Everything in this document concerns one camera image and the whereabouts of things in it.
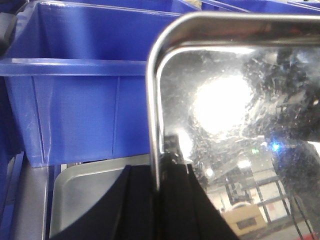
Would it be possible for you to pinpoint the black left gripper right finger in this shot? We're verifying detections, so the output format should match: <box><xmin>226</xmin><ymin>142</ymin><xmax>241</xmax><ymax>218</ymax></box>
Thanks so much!
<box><xmin>159</xmin><ymin>135</ymin><xmax>238</xmax><ymax>240</ymax></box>

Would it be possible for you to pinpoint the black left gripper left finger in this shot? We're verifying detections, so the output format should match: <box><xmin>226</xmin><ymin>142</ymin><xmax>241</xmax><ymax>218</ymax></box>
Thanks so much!
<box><xmin>51</xmin><ymin>165</ymin><xmax>156</xmax><ymax>240</ymax></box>

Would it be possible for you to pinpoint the silver metal tray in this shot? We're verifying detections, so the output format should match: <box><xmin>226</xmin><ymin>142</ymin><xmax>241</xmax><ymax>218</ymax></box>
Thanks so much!
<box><xmin>146</xmin><ymin>11</ymin><xmax>320</xmax><ymax>240</ymax></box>

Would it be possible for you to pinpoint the large blue plastic bin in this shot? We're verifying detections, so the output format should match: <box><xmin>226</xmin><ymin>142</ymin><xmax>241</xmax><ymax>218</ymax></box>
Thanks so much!
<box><xmin>0</xmin><ymin>1</ymin><xmax>179</xmax><ymax>167</ymax></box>

